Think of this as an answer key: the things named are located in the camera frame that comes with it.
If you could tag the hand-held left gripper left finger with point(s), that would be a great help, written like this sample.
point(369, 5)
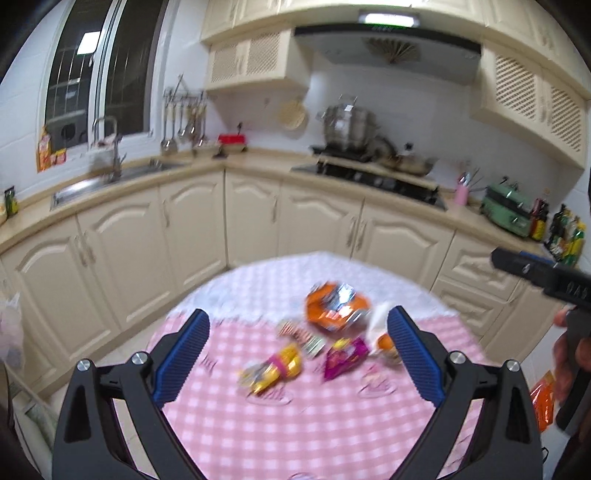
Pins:
point(180, 357)

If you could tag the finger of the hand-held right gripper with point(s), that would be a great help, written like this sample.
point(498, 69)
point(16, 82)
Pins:
point(535, 257)
point(517, 265)

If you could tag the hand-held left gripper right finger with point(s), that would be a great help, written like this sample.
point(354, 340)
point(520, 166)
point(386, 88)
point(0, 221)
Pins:
point(415, 355)

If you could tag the purple snack packet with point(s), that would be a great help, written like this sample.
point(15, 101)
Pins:
point(339, 362)

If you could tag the yellow snack packet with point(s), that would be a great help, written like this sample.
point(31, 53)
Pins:
point(281, 364)

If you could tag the green white small wrapper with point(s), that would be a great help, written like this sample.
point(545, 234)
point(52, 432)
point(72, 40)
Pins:
point(314, 345)

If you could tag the striped small wrapper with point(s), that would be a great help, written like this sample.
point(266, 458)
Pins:
point(291, 330)

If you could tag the person's right hand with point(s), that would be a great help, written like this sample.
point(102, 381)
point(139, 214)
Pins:
point(562, 364)

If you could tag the dark sauce bottle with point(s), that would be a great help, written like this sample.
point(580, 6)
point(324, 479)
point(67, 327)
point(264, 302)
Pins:
point(539, 224)

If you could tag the dark green bottle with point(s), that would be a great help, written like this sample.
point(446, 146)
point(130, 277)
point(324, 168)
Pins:
point(557, 230)

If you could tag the yellow label bottle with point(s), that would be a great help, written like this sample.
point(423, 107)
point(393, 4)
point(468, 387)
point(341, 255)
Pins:
point(576, 242)

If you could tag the green electric cooker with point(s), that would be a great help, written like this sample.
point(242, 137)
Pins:
point(508, 210)

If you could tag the pink cup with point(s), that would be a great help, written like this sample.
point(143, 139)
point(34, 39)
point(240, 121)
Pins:
point(461, 196)

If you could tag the bundle of chopsticks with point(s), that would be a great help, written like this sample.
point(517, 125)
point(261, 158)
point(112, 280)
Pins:
point(468, 179)

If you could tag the orange plastic bag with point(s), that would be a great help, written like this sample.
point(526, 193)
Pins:
point(544, 401)

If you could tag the cream lower cabinets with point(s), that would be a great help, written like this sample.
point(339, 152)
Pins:
point(129, 249)

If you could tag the cream cabinets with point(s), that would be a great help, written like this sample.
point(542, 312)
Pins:
point(508, 18)
point(129, 249)

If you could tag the round table with pink checkered cloth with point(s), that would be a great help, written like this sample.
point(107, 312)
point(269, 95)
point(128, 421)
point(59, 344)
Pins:
point(300, 429)

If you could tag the large lattice door cabinet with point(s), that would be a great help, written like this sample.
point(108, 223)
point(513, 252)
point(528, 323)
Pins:
point(531, 101)

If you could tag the black gas stove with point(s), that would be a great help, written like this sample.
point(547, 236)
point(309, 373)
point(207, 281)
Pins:
point(378, 184)

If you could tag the clear hanging plastic bag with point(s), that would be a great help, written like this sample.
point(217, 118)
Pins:
point(11, 332)

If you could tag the steel double sink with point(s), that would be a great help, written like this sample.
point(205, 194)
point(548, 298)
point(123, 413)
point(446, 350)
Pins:
point(87, 187)

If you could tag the steel kitchen faucet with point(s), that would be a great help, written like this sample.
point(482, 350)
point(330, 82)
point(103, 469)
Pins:
point(115, 157)

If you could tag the black induction cooker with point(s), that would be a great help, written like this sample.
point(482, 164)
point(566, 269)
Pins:
point(337, 154)

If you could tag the row of hanging utensils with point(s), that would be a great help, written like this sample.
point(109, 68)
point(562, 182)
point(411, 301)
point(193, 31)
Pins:
point(168, 143)

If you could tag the steel steamer pot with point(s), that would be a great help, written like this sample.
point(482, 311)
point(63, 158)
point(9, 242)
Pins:
point(348, 127)

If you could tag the red bowl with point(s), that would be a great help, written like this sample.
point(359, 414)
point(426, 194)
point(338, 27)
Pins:
point(232, 141)

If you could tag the small green jar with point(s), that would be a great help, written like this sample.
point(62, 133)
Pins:
point(11, 203)

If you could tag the cream upper cabinets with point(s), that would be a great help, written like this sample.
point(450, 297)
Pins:
point(508, 18)

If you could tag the yellow dish soap bottle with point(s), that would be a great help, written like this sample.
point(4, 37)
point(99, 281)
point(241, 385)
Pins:
point(44, 152)

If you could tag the range hood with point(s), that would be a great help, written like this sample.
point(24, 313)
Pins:
point(388, 46)

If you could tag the cream round strainer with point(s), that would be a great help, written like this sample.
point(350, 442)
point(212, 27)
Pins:
point(292, 114)

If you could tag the steel tongs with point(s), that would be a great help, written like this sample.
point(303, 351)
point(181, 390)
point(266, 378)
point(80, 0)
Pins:
point(178, 87)

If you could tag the sliding window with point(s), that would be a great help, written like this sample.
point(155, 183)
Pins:
point(124, 69)

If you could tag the small lattice door cabinet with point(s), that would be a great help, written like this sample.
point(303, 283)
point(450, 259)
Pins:
point(258, 60)

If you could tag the black wall utensil rack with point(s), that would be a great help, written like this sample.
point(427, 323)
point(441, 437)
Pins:
point(184, 97)

